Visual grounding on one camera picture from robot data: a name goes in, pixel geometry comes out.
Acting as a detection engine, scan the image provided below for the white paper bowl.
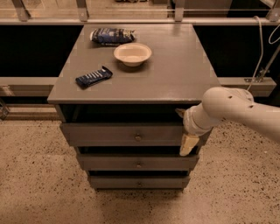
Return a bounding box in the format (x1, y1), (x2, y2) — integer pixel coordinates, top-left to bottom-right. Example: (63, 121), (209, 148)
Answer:
(114, 43), (151, 67)

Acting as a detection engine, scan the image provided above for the grey drawer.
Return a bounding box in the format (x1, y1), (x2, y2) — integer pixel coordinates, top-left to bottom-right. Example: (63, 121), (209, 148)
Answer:
(60, 123), (184, 147)
(89, 176), (190, 189)
(77, 154), (199, 171)

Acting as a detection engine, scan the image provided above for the blue wrapped snack bar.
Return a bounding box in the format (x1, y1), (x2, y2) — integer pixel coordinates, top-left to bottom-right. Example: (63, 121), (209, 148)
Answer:
(75, 66), (113, 88)

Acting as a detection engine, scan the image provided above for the metal stand leg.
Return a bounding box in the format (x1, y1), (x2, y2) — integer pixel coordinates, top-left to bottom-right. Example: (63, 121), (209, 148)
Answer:
(244, 44), (280, 84)

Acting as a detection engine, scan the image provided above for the metal railing frame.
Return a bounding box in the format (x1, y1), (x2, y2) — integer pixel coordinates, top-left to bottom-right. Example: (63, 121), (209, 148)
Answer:
(0, 0), (280, 25)

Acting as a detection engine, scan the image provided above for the grey middle drawer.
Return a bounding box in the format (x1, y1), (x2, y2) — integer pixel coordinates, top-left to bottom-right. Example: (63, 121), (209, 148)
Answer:
(77, 154), (199, 171)

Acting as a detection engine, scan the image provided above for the blue snack bag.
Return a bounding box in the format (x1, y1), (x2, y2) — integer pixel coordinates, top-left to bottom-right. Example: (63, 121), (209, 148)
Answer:
(89, 28), (135, 46)

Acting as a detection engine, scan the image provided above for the grey bottom drawer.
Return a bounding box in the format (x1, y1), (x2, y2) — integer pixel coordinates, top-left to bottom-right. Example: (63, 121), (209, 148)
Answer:
(89, 176), (190, 189)

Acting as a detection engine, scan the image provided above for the grey wooden drawer cabinet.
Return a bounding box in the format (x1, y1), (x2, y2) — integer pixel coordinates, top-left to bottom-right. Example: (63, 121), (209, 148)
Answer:
(48, 24), (219, 180)

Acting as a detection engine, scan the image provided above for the grey top drawer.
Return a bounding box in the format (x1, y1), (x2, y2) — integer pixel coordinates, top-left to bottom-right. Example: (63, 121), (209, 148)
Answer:
(60, 123), (184, 147)

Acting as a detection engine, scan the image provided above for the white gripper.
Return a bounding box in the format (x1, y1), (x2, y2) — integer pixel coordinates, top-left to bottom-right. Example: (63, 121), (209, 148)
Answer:
(175, 106), (214, 157)

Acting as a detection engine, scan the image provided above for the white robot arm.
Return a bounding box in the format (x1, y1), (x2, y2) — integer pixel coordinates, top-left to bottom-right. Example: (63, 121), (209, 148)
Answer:
(176, 87), (280, 157)

